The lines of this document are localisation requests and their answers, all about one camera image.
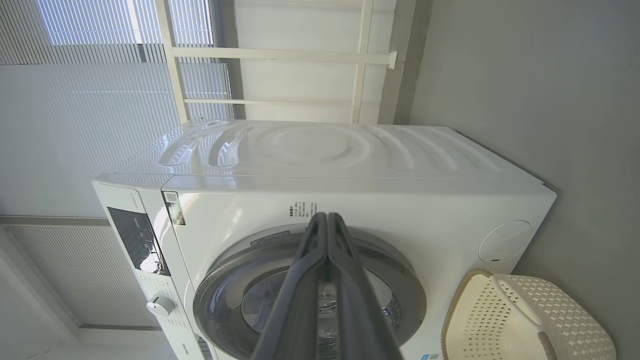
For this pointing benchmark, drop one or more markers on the white window blinds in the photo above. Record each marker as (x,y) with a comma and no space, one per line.
(90,125)

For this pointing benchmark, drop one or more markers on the black washer door glass bowl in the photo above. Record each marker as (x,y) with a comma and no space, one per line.
(225,300)

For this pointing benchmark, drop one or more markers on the cream laundry basket brown rim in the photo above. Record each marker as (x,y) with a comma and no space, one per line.
(500,325)

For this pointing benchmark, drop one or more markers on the white front-load washing machine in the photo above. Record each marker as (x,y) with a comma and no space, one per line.
(350,165)

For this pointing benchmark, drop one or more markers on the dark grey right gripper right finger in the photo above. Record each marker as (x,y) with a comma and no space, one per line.
(360,320)

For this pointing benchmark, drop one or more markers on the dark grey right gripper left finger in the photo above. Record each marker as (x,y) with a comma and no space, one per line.
(295,310)

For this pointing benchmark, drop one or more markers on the blue energy label sticker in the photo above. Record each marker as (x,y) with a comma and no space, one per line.
(431,356)

